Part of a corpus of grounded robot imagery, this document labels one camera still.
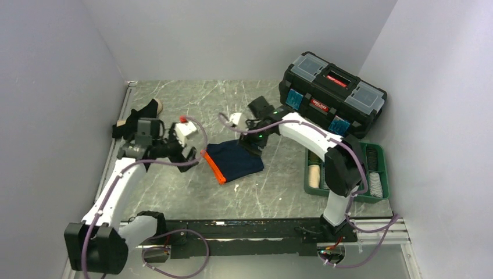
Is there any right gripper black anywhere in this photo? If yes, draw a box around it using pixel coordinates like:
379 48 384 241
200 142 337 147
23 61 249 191
237 118 273 158

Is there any olive rolled cloth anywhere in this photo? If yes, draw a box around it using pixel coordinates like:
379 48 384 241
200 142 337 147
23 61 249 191
308 151 321 165

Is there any dark navy orange clothes pile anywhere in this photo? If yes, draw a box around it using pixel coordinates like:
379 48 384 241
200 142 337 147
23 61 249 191
203 140 264 185

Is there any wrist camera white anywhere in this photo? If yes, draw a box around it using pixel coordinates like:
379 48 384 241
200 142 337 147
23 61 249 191
228 112 248 133
174 121 198 148

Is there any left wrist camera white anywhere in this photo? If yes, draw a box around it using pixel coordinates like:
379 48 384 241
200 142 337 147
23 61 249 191
174 121 198 148

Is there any black toolbox with clear lids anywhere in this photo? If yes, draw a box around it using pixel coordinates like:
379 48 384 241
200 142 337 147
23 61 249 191
278 52 388 140

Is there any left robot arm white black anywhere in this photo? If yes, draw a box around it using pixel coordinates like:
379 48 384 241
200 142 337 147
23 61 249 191
64 116 208 278

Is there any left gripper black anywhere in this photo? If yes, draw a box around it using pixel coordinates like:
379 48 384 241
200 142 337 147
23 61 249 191
153 123 198 172

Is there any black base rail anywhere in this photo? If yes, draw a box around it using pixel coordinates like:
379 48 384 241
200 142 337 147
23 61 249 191
144 217 358 259

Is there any grey striped roll right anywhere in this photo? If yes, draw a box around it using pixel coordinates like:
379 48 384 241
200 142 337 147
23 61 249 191
368 172 383 198

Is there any dark striped roll in tray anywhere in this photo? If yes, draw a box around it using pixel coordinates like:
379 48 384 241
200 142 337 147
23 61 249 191
366 146 378 172

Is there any aluminium frame rail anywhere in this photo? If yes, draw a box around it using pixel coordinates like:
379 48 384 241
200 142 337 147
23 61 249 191
61 83 135 279

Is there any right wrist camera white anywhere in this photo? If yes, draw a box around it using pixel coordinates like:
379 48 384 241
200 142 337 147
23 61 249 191
228 112 248 133

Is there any cream rolled cloth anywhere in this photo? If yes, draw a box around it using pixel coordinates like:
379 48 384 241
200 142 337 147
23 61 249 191
308 164 321 189

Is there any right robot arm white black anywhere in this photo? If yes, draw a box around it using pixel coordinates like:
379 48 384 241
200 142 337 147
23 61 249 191
227 96 365 241

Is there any green compartment tray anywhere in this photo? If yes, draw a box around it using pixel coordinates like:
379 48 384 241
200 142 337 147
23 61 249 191
303 142 390 204

